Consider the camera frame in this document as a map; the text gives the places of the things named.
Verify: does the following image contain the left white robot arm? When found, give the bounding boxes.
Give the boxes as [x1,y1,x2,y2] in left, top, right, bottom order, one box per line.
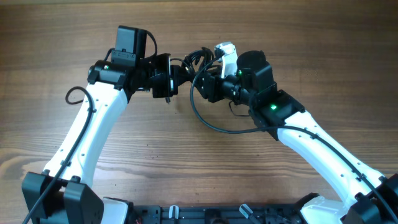
[22,26,191,223]

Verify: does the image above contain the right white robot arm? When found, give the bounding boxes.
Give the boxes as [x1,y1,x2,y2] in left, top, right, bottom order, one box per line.
[192,49,397,223]

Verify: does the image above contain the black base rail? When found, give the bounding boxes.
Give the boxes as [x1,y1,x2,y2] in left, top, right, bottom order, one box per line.
[127,204,306,224]

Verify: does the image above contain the black cable bundle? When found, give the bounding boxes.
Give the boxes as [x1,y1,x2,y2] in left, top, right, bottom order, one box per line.
[169,46,218,82]

